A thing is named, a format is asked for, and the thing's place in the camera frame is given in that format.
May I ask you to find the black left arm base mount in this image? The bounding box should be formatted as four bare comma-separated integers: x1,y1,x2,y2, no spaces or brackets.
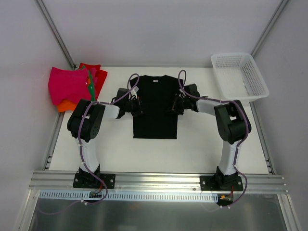
73,165,116,189

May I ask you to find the black t shirt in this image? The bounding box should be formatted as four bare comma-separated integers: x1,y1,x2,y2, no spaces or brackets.
129,75,180,139

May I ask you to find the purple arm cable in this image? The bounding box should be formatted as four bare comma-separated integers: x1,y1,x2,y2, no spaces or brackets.
77,73,141,207
177,69,251,212

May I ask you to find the aluminium corner post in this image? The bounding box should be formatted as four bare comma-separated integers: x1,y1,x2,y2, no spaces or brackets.
251,0,291,58
35,0,77,70

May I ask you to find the aluminium front rail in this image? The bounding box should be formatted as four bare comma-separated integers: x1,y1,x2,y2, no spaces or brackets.
29,170,289,194

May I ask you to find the right aluminium corner post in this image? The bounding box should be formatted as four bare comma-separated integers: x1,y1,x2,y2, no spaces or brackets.
251,0,291,58

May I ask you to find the orange folded t shirt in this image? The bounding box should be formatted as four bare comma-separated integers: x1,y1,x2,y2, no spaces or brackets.
57,77,91,112

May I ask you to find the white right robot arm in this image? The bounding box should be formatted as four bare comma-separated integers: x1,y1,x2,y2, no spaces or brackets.
168,84,251,191

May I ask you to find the white slotted cable duct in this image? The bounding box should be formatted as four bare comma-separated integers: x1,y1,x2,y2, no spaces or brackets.
39,190,218,203

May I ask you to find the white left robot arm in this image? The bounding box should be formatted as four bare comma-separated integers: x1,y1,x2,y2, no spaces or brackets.
67,87,141,188

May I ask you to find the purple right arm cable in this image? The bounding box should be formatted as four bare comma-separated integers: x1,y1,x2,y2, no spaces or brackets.
177,69,251,212

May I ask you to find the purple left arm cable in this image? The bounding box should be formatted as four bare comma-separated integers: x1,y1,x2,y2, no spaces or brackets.
77,73,141,207

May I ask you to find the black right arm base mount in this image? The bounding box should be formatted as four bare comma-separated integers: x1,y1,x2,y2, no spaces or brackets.
199,167,244,192

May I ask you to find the red folded t shirt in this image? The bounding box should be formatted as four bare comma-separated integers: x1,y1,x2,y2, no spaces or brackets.
78,63,108,100

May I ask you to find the magenta folded t shirt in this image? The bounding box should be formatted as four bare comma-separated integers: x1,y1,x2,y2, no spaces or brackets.
48,67,91,105

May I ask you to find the white plastic basket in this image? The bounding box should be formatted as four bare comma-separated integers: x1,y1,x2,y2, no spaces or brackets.
211,52,269,102

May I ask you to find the left aluminium corner post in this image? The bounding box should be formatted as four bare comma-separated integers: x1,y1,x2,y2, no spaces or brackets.
35,0,77,70

